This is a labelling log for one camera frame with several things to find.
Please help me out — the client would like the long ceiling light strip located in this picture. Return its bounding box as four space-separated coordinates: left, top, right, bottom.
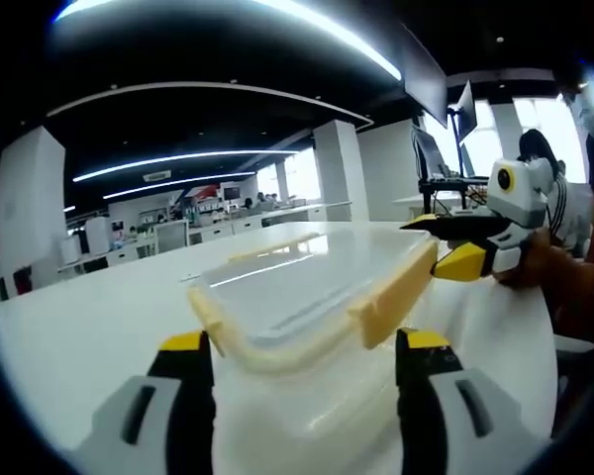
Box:
53 0 402 80

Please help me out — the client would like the person's right hand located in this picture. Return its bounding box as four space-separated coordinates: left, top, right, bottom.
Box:
497 231 575 293

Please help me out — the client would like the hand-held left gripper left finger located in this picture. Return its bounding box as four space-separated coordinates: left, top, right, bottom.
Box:
71 329 218 475

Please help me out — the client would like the black monitor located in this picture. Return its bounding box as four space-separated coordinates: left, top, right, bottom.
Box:
400 22 449 129

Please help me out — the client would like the row of white office desks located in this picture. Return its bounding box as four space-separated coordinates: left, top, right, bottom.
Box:
53 197 352 271

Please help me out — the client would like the person's head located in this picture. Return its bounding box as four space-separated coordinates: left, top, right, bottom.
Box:
556 68 594 144

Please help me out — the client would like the open laptop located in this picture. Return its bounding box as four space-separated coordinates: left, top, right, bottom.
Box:
411 123 449 182

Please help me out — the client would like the clear plastic storage box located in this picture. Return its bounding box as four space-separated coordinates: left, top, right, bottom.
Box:
187 222 440 475

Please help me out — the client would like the light grey office chair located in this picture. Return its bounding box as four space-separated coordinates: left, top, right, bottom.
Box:
553 332 594 355

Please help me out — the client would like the white-backed monitor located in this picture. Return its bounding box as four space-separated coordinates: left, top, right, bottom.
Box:
455 79 479 143

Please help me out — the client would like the grey mesh office chair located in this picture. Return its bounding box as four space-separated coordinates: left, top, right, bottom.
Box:
153 220 189 253

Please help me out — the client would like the clear storage box lid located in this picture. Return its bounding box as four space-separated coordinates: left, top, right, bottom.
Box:
186 222 440 380

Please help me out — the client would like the white square pillar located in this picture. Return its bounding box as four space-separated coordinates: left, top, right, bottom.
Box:
0 126 66 278
312 118 372 224

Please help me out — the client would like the yellow long lid latch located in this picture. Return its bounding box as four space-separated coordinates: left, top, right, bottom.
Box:
226 232 328 263
346 240 440 350

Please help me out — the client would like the yellow short lid latch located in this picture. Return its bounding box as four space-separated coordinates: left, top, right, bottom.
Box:
186 286 227 358

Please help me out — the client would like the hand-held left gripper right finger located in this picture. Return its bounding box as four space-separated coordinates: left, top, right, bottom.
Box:
394 327 559 475

